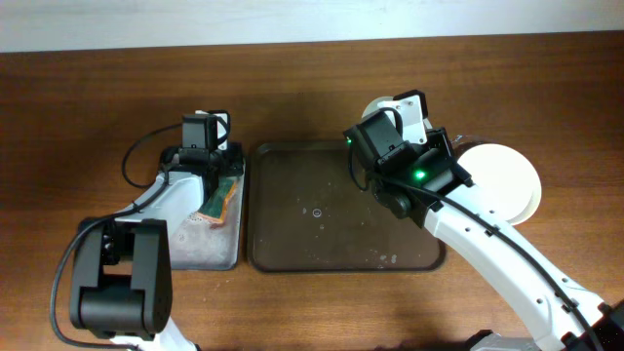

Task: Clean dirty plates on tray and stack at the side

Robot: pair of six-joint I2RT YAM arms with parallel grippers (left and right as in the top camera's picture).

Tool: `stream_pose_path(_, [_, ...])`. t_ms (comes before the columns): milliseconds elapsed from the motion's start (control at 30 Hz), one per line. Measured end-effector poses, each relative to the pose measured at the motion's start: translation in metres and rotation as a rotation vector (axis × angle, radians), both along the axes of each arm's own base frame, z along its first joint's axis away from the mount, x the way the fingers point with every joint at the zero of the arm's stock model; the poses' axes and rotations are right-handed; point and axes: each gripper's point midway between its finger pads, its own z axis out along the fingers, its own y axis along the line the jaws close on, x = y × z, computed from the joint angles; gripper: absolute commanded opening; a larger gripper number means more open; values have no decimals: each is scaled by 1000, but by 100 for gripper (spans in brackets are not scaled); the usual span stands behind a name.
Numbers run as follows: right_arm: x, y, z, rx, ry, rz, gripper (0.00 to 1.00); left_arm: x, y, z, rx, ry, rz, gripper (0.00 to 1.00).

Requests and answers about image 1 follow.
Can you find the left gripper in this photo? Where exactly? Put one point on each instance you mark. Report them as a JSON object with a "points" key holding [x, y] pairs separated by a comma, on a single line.
{"points": [[236, 168]]}

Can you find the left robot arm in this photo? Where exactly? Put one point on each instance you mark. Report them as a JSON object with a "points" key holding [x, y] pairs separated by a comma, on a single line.
{"points": [[121, 284]]}

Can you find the pink white plate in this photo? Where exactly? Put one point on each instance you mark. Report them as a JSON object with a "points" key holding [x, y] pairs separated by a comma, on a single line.
{"points": [[526, 197]]}

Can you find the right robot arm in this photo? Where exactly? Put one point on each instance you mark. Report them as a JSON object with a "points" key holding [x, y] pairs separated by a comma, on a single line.
{"points": [[559, 313]]}

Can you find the brown serving tray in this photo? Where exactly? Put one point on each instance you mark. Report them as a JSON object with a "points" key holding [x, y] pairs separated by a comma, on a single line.
{"points": [[307, 216]]}

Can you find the pale green plate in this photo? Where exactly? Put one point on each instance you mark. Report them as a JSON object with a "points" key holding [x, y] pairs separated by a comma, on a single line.
{"points": [[495, 168], [375, 105]]}

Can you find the green orange sponge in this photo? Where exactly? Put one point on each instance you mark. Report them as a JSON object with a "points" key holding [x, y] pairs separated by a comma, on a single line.
{"points": [[214, 211]]}

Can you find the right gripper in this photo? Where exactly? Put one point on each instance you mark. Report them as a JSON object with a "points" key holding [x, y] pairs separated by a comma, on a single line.
{"points": [[436, 141]]}

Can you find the black soapy water tray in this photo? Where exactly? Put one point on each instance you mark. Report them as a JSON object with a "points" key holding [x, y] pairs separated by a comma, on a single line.
{"points": [[194, 245]]}

